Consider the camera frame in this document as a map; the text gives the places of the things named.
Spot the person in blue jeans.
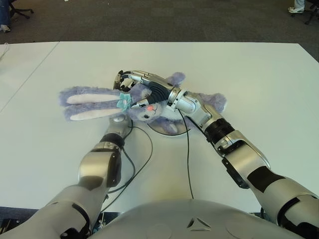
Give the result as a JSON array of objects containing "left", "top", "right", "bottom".
[{"left": 0, "top": 0, "right": 12, "bottom": 33}]

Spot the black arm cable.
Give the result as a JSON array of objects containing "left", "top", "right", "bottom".
[
  {"left": 178, "top": 111, "right": 195, "bottom": 200},
  {"left": 99, "top": 119, "right": 154, "bottom": 217}
]

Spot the black mesh office chair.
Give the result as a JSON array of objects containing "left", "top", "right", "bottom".
[{"left": 304, "top": 0, "right": 319, "bottom": 25}]

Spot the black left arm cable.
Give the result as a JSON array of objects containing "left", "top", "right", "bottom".
[{"left": 99, "top": 119, "right": 154, "bottom": 217}]

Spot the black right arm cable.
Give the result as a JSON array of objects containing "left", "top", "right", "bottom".
[{"left": 178, "top": 111, "right": 195, "bottom": 200}]

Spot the left robot hand black silver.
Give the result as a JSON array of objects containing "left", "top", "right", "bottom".
[{"left": 112, "top": 70, "right": 137, "bottom": 92}]

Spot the purple plush bunny doll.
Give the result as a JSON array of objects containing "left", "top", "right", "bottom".
[{"left": 59, "top": 72, "right": 227, "bottom": 134}]

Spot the silver robot torso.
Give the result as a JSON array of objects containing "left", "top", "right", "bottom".
[{"left": 87, "top": 198, "right": 300, "bottom": 239}]

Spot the right robot hand black silver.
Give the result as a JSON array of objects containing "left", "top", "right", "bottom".
[{"left": 124, "top": 70, "right": 175, "bottom": 110}]

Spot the white plate black rim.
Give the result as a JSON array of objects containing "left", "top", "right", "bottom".
[{"left": 148, "top": 123, "right": 192, "bottom": 137}]

